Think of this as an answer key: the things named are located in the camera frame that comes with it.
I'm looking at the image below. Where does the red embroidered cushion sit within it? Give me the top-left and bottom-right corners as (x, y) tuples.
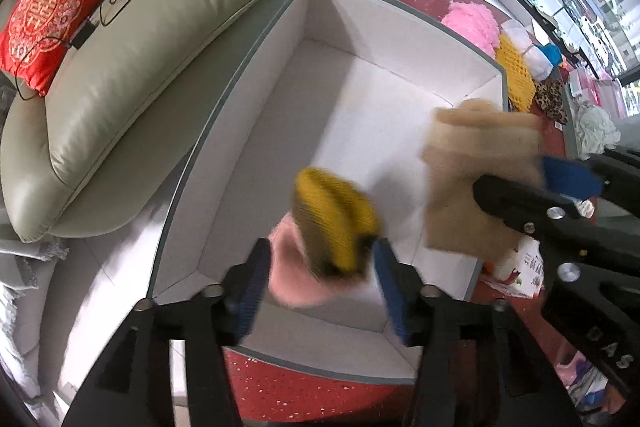
(0, 0), (129, 98)

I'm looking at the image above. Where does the yellow knit cloth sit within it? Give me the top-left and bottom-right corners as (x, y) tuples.
(292, 167), (383, 279)

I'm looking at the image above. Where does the beige soft cloth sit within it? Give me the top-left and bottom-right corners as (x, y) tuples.
(420, 99), (548, 258)

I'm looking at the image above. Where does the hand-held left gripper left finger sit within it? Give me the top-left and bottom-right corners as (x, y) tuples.
(60, 238), (273, 427)

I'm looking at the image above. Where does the grey fringed blanket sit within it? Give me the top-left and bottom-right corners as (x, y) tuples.
(0, 237), (68, 408)

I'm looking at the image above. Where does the grey-green leather sofa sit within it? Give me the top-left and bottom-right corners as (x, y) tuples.
(0, 0), (303, 244)

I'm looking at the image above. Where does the pink translucent bag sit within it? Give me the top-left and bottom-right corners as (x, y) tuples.
(570, 69), (627, 118)

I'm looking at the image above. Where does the pale pink soft cloth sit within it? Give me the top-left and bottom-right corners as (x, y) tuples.
(267, 212), (375, 309)

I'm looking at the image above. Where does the white crumpled cloth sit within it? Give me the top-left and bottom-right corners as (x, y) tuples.
(575, 106), (622, 160)

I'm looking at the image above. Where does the white rolled cloth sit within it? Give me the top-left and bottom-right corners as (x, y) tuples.
(500, 19), (553, 82)

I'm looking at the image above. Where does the leopard print cloth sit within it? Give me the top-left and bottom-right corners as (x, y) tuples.
(535, 79), (571, 124)

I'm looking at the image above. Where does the pink fluffy plush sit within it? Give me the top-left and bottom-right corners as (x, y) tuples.
(440, 0), (501, 58)

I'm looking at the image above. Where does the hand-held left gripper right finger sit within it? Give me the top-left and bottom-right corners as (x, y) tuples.
(372, 238), (583, 427)

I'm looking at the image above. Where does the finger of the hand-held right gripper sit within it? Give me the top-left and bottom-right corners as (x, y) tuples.
(472, 174), (640, 280)
(542, 147), (640, 204)

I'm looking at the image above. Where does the yellow mesh sponge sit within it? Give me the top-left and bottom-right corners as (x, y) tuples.
(495, 34), (536, 112)

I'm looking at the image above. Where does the white storage box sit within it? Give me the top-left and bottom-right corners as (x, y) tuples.
(150, 0), (508, 383)

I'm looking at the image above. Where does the black cable with adapter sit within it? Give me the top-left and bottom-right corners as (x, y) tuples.
(12, 0), (146, 102)

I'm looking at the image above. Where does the orange printed tissue pack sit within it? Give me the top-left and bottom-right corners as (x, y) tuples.
(482, 234), (546, 299)

